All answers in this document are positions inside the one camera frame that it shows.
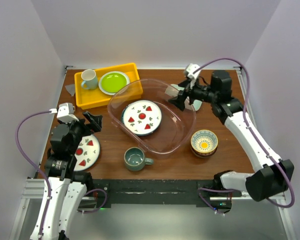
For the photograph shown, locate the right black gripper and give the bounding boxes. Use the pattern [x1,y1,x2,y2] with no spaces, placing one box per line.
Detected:
[167,76,217,112]

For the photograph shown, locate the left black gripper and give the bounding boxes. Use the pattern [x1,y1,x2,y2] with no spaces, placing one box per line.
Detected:
[58,110,102,154]

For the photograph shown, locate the green rim lettered plate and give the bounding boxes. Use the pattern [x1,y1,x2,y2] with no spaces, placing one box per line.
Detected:
[121,105,129,129]

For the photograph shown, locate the watermelon pattern plate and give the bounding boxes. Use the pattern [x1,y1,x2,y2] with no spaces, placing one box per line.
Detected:
[123,100,163,136]
[74,134,101,172]

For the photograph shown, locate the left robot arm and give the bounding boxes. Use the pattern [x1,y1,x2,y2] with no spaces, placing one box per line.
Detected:
[30,111,103,240]

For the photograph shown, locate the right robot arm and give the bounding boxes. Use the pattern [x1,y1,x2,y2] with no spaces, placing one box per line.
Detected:
[169,70,294,202]

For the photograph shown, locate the clear plastic bin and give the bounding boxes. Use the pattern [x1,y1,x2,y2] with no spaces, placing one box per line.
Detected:
[107,79,196,155]

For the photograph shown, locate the light blue rectangular dish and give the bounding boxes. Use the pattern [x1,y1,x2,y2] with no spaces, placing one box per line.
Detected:
[165,84,202,111]

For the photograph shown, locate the yellow plastic tray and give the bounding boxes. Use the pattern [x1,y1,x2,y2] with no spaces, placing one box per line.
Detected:
[74,62,140,110]

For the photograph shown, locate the light blue white mug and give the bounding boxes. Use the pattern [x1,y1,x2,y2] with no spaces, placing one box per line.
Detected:
[81,69,99,90]

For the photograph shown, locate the lime green plate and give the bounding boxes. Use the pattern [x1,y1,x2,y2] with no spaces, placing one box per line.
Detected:
[100,72,127,93]

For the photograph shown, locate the grey rimmed plate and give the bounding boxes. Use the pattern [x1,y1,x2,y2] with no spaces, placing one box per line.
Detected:
[98,71,130,96]

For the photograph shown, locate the yellow blue patterned bowl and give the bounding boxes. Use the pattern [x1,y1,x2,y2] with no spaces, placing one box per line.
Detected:
[190,129,219,156]

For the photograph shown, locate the teal ceramic mug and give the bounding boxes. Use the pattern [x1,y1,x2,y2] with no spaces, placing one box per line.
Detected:
[124,147,154,172]

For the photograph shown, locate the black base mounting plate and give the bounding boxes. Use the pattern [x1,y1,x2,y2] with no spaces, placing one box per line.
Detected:
[89,178,241,211]

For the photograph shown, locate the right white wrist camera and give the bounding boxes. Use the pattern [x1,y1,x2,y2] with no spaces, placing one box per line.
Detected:
[183,63,201,89]

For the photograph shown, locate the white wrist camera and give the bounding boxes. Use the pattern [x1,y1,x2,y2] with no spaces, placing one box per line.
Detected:
[48,102,79,124]
[183,63,201,89]

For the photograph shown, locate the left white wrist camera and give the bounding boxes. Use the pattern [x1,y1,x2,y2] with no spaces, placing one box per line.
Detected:
[48,102,79,124]

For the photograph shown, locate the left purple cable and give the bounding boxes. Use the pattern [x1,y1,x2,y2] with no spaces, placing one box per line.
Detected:
[16,111,53,240]

